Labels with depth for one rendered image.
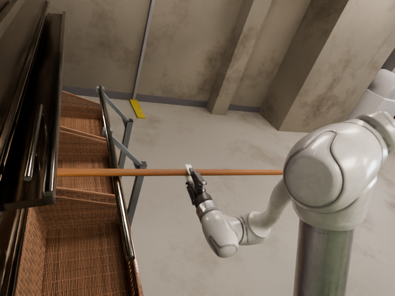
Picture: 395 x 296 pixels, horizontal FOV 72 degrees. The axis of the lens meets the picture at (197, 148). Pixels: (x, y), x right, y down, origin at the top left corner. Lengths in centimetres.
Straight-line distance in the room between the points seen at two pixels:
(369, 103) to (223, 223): 602
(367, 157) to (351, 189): 7
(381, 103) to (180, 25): 434
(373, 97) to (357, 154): 629
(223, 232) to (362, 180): 58
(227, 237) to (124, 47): 352
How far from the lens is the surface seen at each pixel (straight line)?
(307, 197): 48
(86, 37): 407
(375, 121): 66
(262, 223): 104
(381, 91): 680
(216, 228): 99
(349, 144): 50
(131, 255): 91
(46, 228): 171
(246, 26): 450
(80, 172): 110
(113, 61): 421
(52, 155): 80
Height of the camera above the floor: 192
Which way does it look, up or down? 31 degrees down
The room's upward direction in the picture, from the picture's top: 20 degrees clockwise
